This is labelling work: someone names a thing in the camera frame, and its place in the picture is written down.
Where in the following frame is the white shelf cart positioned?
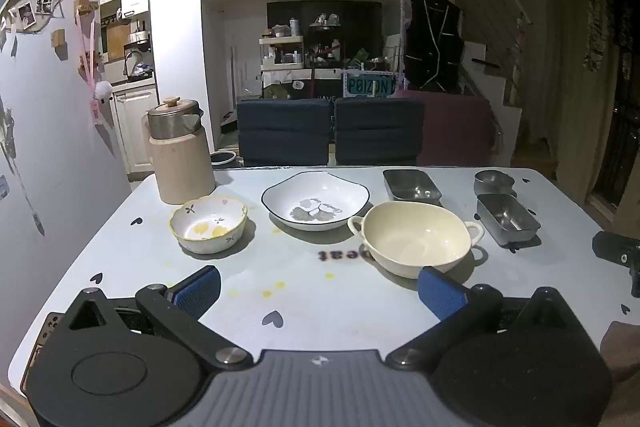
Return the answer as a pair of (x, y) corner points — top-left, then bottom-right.
(258, 34), (306, 98)

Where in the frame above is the pink ribbon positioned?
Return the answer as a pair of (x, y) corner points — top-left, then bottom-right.
(75, 12), (116, 122)

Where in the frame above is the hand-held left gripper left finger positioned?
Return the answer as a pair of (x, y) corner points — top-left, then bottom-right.
(52, 265), (253, 370)

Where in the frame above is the purple armchair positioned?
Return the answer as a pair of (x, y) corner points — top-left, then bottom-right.
(395, 90), (493, 168)

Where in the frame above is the person's right forearm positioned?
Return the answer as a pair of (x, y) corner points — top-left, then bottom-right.
(600, 321), (640, 388)

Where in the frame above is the rectangular steel tray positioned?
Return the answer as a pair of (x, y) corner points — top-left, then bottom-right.
(382, 169), (443, 204)
(475, 193), (542, 248)

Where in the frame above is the white kitchen base cabinet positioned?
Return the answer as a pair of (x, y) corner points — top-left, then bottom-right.
(111, 79), (161, 175)

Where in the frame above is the yellow-rimmed floral bowl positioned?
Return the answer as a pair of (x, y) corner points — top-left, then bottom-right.
(168, 196), (249, 255)

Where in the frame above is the dark blue chair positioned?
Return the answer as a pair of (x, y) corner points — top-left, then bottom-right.
(334, 97), (426, 166)
(236, 98), (333, 168)

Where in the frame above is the white staircase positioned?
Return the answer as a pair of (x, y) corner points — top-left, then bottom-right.
(462, 42), (523, 108)

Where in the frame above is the white plate with black rim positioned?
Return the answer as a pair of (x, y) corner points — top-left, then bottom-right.
(261, 171), (371, 232)

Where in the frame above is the pale curtain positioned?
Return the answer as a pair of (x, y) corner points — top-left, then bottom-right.
(547, 0), (591, 158)

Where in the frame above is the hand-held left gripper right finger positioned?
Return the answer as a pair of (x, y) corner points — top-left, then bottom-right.
(385, 266), (581, 370)

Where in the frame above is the small round steel bowl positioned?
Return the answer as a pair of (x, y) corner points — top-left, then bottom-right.
(473, 170), (517, 198)

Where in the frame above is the beige thermos jug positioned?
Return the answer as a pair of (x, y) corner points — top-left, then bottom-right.
(146, 96), (217, 206)

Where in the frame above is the black vest with white trim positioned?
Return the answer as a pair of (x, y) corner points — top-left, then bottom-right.
(402, 0), (463, 92)

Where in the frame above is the teal sign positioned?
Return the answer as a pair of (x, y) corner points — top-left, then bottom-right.
(342, 74), (396, 98)

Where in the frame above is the cream two-handled bowl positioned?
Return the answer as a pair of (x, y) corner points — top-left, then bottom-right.
(347, 201), (485, 280)

